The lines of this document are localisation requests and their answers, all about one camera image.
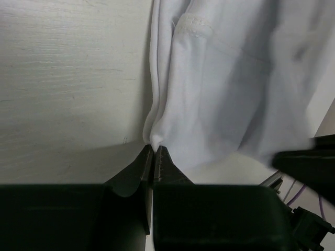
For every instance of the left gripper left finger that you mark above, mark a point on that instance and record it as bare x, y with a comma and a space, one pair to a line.
114, 215

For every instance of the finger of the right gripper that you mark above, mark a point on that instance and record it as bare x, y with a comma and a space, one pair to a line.
313, 168

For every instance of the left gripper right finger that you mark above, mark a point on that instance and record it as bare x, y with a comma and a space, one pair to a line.
187, 216

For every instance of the white skirt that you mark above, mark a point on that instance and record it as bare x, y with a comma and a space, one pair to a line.
234, 76

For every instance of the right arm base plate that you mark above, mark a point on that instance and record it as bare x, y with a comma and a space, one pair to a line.
309, 229

